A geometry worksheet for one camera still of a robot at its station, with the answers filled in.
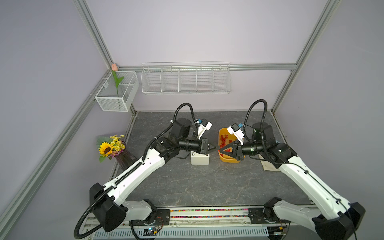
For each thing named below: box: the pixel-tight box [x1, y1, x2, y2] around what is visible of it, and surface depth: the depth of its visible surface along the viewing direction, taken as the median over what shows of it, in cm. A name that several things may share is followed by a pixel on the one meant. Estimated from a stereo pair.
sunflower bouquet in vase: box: [96, 134, 137, 171], surface depth 74 cm
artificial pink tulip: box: [111, 63, 125, 98], surface depth 91 cm
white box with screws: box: [190, 151, 210, 165], surface depth 91 cm
